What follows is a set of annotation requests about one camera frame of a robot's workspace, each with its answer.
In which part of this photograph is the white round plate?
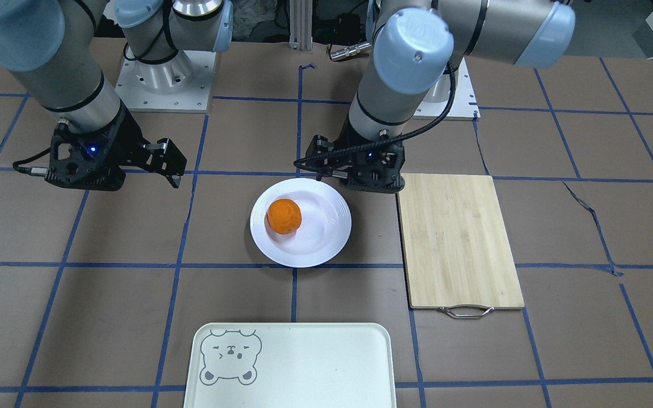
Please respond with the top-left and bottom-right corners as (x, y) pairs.
(251, 178), (352, 268)

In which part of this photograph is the aluminium frame post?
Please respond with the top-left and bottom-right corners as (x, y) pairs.
(289, 0), (313, 53)

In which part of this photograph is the cream bear tray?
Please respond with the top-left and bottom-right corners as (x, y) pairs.
(184, 322), (397, 407)

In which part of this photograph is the bamboo cutting board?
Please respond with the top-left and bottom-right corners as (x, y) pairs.
(397, 173), (524, 318)

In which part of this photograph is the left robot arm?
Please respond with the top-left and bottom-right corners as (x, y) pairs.
(327, 1), (576, 194)

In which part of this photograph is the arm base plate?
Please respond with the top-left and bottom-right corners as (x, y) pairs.
(414, 59), (481, 121)
(115, 50), (218, 113)

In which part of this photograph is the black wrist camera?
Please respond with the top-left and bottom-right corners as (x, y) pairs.
(305, 134), (335, 172)

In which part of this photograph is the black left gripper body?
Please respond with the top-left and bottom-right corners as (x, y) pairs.
(339, 142), (406, 194)

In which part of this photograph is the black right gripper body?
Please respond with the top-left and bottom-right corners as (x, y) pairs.
(45, 108), (149, 192)

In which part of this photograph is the orange fruit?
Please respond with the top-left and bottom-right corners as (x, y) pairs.
(266, 198), (302, 235)

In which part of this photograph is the silver cylindrical connector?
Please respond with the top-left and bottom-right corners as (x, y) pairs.
(326, 41), (372, 62)

